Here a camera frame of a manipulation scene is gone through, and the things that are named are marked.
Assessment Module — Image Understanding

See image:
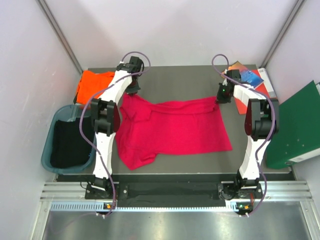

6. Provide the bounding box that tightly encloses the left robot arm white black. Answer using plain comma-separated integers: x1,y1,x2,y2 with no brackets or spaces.
85,59,145,200

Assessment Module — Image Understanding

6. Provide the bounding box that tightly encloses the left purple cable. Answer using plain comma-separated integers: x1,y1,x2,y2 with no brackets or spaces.
78,51,151,219

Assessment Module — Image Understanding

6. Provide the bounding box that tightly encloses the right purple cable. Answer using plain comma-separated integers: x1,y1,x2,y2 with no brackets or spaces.
211,53,280,218

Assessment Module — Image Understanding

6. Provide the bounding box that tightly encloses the red t shirt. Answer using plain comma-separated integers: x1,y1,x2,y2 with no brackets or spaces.
115,94,233,171

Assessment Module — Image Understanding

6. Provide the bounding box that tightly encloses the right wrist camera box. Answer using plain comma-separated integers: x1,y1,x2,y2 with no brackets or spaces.
225,69,242,82

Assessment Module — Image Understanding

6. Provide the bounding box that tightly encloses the green ring binder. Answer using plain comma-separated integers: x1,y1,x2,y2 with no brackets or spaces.
265,80,320,169

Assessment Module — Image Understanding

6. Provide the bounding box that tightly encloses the aluminium frame rail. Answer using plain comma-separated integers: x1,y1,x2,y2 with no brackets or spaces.
30,180,320,240

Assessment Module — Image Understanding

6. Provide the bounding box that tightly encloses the purple cable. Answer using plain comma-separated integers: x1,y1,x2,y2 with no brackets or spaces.
78,51,151,219
211,53,280,218

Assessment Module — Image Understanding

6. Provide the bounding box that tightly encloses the black garment in basin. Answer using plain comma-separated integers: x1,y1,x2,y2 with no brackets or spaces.
50,118,92,169

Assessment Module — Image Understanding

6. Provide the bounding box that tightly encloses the teal plastic basin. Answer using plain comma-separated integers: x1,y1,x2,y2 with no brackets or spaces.
41,104,96,175

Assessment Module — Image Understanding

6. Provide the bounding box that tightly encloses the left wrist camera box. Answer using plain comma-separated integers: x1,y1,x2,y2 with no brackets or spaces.
128,56,145,73

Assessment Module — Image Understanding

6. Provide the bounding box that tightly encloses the grey slotted cable duct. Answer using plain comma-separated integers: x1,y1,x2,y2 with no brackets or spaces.
50,201,249,212

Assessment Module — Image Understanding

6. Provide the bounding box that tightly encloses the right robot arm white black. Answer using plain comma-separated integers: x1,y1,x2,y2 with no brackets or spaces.
216,82,279,201

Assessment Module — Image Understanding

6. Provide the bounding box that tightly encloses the folded orange t shirt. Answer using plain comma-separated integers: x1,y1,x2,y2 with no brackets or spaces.
73,70,115,105

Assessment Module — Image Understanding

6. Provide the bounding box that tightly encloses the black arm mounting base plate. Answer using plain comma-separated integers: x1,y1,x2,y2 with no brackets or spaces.
85,173,262,208

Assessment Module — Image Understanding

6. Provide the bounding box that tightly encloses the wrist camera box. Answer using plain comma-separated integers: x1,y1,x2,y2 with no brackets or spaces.
128,56,145,73
225,69,242,82

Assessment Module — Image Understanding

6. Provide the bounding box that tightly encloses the red book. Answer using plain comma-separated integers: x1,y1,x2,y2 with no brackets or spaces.
233,68,277,115

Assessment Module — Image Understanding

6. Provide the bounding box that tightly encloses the blue orange book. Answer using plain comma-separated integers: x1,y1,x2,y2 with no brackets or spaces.
228,61,264,88

